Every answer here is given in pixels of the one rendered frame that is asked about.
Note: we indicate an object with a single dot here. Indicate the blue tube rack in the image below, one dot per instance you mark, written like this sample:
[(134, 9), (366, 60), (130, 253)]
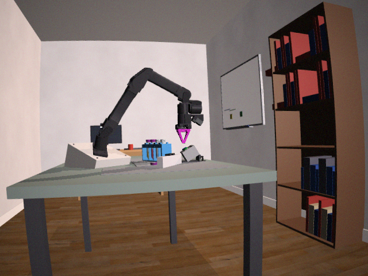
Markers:
[(166, 149)]

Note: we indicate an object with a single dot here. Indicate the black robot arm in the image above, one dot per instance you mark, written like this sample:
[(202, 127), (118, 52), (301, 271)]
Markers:
[(135, 85)]

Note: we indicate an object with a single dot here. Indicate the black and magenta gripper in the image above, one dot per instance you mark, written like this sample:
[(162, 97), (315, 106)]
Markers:
[(182, 127)]

